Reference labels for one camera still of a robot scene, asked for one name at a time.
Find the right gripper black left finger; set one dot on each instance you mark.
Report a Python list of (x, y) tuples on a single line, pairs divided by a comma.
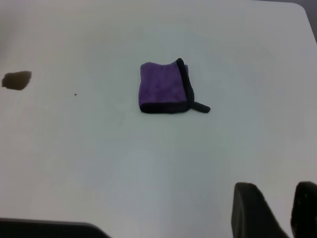
[(252, 215)]

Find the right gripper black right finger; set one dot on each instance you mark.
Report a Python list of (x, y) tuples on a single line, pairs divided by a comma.
[(305, 210)]

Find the brown coffee spill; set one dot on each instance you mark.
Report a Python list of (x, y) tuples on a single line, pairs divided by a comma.
[(16, 80)]

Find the purple cloth with black trim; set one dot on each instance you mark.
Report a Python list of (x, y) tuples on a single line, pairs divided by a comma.
[(161, 84)]

